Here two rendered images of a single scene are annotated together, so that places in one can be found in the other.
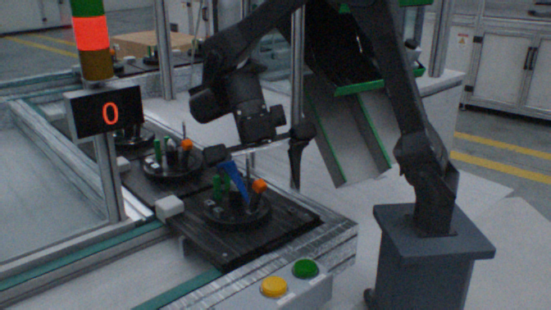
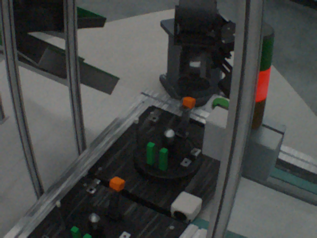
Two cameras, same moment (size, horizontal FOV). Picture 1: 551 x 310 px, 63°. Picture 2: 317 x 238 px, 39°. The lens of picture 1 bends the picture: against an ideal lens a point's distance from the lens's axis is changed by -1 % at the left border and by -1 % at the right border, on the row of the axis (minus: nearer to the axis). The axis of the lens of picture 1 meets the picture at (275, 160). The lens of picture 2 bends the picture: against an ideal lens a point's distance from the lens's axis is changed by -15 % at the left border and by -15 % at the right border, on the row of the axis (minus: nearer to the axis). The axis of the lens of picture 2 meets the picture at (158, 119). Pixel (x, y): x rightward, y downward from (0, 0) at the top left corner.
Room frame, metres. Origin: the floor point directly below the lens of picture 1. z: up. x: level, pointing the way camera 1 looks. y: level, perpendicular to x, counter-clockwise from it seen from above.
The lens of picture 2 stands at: (1.03, 0.75, 1.72)
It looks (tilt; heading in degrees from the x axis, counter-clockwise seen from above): 42 degrees down; 252
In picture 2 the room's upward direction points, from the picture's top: 1 degrees clockwise
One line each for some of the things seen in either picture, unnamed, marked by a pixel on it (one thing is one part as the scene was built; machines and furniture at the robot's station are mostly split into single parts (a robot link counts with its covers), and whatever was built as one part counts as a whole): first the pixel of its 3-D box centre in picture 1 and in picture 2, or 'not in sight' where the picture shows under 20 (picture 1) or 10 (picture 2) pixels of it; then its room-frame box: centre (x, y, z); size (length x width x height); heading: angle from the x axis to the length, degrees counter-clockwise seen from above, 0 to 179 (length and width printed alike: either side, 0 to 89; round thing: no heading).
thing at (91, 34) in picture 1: (91, 32); not in sight; (0.75, 0.30, 1.33); 0.05 x 0.05 x 0.05
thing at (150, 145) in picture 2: (228, 183); (150, 153); (0.83, 0.10, 1.01); 0.01 x 0.01 x 0.05; 41
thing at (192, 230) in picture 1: (236, 216); (168, 161); (0.79, 0.08, 0.96); 0.24 x 0.24 x 0.02; 41
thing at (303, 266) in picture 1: (305, 270); (220, 105); (0.61, -0.05, 0.96); 0.04 x 0.04 x 0.02
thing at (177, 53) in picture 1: (201, 46); not in sight; (2.30, 0.38, 1.01); 0.24 x 0.24 x 0.13; 41
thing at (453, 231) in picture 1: (432, 208); not in sight; (0.60, -0.24, 1.09); 0.07 x 0.07 x 0.06; 6
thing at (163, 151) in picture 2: (217, 187); (163, 159); (0.81, 0.12, 1.01); 0.01 x 0.01 x 0.05; 41
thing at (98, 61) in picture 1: (96, 62); not in sight; (0.75, 0.30, 1.28); 0.05 x 0.05 x 0.05
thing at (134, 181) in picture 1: (171, 154); (95, 226); (0.98, 0.25, 1.01); 0.24 x 0.24 x 0.13; 41
